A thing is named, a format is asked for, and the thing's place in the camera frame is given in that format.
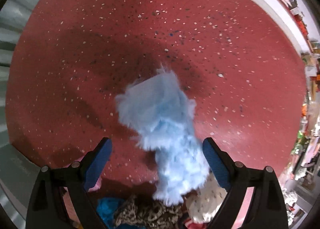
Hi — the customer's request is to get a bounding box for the pink foam sponge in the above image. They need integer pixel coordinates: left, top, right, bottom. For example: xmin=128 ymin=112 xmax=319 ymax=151
xmin=232 ymin=187 xmax=254 ymax=229
xmin=63 ymin=177 xmax=102 ymax=207

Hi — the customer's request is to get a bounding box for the cream polka dot scrunchie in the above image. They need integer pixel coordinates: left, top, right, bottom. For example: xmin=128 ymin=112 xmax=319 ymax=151
xmin=185 ymin=172 xmax=227 ymax=224

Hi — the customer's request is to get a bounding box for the leopard print scrunchie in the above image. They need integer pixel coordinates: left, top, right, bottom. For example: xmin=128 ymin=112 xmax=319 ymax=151
xmin=114 ymin=195 xmax=183 ymax=228

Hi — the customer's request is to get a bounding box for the light blue fluffy cloth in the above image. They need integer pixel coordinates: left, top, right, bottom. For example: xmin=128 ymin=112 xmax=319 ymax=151
xmin=115 ymin=67 xmax=209 ymax=206

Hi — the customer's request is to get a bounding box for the grey green curtain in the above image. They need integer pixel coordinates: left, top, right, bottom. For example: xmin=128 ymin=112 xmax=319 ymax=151
xmin=1 ymin=0 xmax=40 ymax=228

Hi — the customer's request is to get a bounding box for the red speckled floor mat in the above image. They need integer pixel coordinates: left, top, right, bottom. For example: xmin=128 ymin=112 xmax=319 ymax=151
xmin=6 ymin=0 xmax=305 ymax=195

